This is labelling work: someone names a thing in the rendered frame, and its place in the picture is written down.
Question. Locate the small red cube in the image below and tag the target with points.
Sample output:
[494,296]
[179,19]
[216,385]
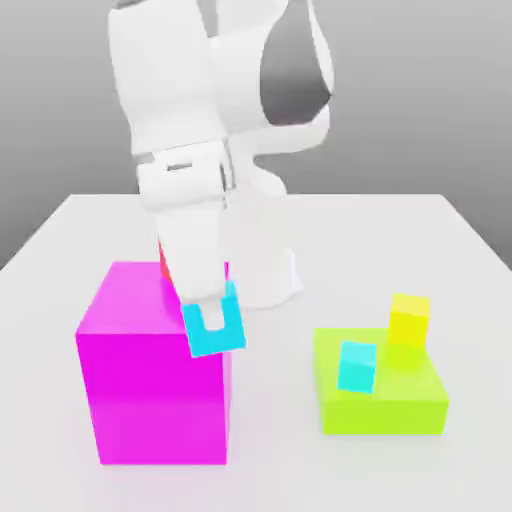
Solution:
[164,266]

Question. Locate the large magenta box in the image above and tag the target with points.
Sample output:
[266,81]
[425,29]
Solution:
[160,400]

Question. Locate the small yellow cube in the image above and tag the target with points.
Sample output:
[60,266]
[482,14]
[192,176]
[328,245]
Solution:
[408,324]

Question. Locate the small sky blue cube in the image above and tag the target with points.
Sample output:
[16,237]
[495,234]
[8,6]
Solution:
[228,340]

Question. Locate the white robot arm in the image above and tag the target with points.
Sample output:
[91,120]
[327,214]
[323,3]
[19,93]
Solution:
[168,100]

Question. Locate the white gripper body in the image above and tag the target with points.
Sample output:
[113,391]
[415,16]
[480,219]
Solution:
[192,256]

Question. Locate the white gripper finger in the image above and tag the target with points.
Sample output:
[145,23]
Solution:
[214,316]

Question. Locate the small cyan cube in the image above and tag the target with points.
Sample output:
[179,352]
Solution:
[356,370]

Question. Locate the large lime green box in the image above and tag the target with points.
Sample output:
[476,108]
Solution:
[400,404]

